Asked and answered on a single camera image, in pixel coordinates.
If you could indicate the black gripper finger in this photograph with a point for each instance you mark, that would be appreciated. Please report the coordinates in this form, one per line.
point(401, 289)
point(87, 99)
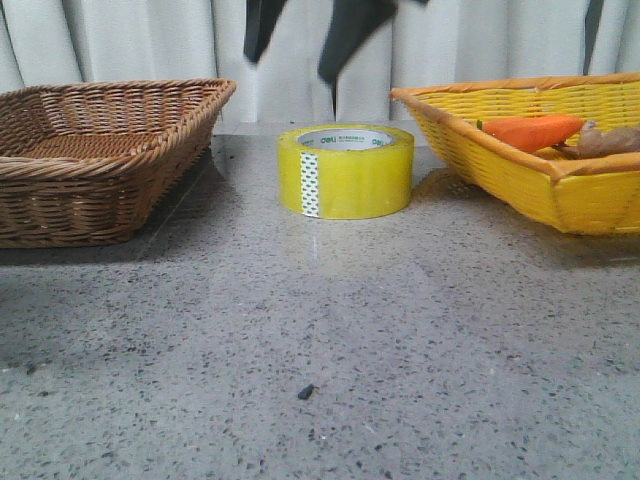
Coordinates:
point(352, 23)
point(261, 17)

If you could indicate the yellow packing tape roll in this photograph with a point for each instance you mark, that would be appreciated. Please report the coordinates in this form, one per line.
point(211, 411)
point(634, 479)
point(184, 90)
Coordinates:
point(345, 171)

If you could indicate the white curtain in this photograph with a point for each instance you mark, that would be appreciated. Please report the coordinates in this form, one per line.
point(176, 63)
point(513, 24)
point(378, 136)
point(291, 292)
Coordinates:
point(442, 42)

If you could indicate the orange toy carrot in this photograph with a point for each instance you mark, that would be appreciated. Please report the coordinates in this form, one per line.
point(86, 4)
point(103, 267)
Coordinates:
point(530, 134)

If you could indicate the brown wicker basket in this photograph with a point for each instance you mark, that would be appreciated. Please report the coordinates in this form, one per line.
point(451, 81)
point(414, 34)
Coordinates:
point(85, 164)

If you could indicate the beige ginger root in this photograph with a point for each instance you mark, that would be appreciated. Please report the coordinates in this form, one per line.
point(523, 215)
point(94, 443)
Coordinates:
point(595, 143)

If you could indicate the yellow woven basket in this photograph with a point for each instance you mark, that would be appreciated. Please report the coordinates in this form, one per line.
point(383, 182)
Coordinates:
point(593, 196)

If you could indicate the small black debris chip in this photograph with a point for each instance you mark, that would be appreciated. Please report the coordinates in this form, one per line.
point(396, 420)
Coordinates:
point(306, 392)

